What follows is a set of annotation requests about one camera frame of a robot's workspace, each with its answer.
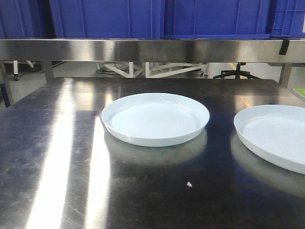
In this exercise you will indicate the pale blue plate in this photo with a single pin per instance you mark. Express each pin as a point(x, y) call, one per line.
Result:
point(275, 133)
point(155, 119)

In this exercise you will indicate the steel shelf leg left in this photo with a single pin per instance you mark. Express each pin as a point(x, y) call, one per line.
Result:
point(48, 70)

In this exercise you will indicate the steel shelf leg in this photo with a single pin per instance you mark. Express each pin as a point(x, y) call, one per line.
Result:
point(285, 74)
point(48, 70)

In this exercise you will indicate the steel shelf leg right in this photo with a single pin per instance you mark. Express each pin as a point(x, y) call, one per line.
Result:
point(285, 74)

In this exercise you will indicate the black office chair base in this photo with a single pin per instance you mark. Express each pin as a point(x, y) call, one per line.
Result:
point(237, 73)

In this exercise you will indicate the blue plastic crate right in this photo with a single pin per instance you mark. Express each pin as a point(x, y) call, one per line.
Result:
point(216, 19)

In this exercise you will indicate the blue plastic crate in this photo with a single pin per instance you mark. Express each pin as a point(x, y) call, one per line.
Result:
point(216, 19)
point(21, 19)
point(108, 19)

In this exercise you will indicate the blue plastic crate centre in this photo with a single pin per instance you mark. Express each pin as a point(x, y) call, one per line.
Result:
point(108, 19)

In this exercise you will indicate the white cart leg with caster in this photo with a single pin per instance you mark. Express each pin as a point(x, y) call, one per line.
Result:
point(16, 70)

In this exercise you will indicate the black tape strip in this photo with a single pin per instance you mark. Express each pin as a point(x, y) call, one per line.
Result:
point(284, 47)

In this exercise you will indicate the blue plastic crate left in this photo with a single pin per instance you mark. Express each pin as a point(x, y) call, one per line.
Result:
point(21, 19)

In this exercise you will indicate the white metal frame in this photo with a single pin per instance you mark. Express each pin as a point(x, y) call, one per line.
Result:
point(150, 69)

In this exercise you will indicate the stainless steel shelf rail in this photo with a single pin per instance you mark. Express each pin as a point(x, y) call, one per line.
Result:
point(84, 50)

